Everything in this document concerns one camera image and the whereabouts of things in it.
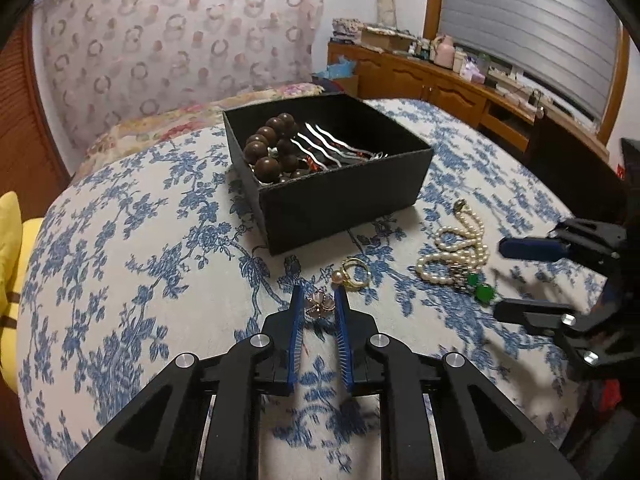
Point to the floral pillow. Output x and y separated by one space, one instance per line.
165 120

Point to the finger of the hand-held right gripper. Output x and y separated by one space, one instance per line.
530 311
530 248

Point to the folded patterned cloth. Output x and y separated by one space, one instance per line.
350 27

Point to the black box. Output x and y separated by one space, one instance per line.
325 210

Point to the box with blue bag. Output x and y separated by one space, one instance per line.
340 77

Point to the green bottle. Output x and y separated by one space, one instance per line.
483 62

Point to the pink thermos jug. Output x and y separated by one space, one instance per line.
444 52

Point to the silver wavy hairpin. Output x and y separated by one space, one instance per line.
345 152

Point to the white jar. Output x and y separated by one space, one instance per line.
460 60

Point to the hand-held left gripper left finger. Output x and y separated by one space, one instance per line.
296 325

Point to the brown louvered wardrobe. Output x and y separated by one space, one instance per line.
30 120

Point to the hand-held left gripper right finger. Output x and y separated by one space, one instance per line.
342 332

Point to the pink flower brooch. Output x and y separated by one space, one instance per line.
320 305

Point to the grey window blind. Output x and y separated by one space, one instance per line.
525 25

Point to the dark chair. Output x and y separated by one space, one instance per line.
575 170

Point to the green jade pendant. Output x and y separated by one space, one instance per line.
484 292

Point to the wooden side cabinet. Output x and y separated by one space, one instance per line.
425 85

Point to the pink tissue box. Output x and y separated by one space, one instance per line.
472 74

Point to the cardboard box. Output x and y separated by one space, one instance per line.
385 41

